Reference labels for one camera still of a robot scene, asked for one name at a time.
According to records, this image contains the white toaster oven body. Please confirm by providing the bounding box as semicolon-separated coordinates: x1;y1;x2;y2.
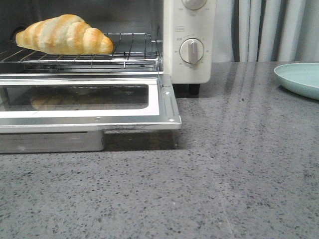
0;0;216;84

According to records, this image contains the golden croissant bread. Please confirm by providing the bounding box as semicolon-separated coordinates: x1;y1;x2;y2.
15;14;113;55

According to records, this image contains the silver oven door handle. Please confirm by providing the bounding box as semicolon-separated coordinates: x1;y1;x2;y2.
0;131;105;153

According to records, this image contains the light green plate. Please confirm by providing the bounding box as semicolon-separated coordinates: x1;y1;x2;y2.
274;63;319;100

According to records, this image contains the metal wire oven rack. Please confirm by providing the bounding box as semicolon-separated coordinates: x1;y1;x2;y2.
0;33;162;72

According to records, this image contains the lower timer knob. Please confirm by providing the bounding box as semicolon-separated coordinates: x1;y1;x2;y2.
179;38;204;65

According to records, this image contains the oven door with glass window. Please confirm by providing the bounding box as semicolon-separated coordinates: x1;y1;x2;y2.
0;73;181;134

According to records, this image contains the black oven foot right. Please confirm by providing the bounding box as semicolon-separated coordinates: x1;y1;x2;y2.
188;84;200;96

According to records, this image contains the upper temperature knob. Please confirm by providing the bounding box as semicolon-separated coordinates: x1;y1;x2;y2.
182;0;207;10

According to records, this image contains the grey white curtain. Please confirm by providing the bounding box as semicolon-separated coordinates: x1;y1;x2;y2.
212;0;319;62

